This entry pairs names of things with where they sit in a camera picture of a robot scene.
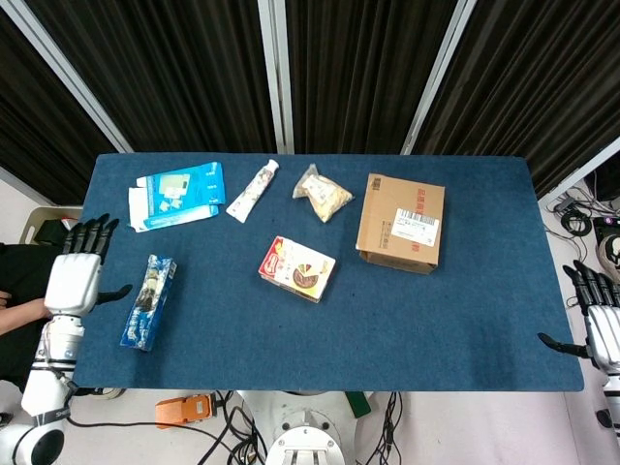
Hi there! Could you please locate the white robot torso base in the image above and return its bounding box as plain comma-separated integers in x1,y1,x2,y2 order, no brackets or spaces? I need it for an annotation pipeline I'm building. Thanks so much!
241,389,374,465

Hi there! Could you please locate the cream red wafer snack box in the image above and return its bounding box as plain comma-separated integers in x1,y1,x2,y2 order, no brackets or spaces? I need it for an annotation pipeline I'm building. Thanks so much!
258,235,337,304

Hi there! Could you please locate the white sneaker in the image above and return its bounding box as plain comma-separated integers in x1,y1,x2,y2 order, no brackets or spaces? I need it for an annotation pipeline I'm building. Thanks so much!
599,235,620,280

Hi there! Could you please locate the brown cardboard shipping box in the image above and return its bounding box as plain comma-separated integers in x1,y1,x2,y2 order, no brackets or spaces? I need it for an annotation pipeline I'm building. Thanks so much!
355,172,447,276

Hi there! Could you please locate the person in black clothing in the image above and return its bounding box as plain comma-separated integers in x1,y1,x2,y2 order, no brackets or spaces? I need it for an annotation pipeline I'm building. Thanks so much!
0,243,67,384

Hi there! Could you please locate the beige plastic bin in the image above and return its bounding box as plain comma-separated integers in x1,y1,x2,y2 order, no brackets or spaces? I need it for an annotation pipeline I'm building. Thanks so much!
18,206,83,249

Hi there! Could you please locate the black floor cable bundle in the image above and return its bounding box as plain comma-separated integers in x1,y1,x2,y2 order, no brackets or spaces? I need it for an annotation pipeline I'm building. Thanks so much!
67,390,268,465

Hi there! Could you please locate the black pleated curtain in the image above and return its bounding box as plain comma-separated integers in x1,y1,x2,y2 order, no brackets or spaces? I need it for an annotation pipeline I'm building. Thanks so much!
23,0,278,154
411,0,620,200
284,0,460,155
0,9,120,207

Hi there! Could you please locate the long blue cookie package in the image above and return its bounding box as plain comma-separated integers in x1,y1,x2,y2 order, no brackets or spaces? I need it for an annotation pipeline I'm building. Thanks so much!
119,254,178,353

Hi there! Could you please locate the clear bag of snacks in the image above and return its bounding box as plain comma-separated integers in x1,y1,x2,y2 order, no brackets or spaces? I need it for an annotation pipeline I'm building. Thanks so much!
292,164,354,224

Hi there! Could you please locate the coiled black cable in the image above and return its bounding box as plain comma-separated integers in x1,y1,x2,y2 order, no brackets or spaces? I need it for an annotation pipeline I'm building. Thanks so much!
559,211,594,239

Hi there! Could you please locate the green object under table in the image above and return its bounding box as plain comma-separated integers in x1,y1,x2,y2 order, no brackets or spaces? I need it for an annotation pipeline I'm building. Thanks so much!
344,390,373,419

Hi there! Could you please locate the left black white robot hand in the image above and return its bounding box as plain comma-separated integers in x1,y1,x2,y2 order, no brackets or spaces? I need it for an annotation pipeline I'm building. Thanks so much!
43,212,134,319

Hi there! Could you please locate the orange device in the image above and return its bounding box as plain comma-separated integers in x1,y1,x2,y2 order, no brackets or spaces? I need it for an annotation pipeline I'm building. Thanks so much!
154,394,217,431

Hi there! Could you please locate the white aluminium partition post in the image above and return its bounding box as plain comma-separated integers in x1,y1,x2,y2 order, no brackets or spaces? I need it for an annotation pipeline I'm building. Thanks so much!
400,0,481,156
256,0,295,155
0,0,135,154
537,135,620,210

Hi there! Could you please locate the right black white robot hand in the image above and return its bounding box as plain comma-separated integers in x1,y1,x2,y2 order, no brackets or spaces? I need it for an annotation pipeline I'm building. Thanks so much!
537,260,620,374

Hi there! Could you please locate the white printed tube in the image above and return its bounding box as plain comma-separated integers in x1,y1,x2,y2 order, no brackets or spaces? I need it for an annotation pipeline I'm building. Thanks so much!
225,159,281,224

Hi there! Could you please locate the flattened blue white carton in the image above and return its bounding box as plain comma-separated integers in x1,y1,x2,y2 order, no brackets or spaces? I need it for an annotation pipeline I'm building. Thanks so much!
127,161,228,234

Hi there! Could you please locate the blue felt table cover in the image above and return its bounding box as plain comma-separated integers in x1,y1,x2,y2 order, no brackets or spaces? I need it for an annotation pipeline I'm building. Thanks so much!
72,152,586,393

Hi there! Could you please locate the black hanging cable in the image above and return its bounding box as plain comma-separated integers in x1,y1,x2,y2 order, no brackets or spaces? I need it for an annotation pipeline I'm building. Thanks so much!
362,390,404,465

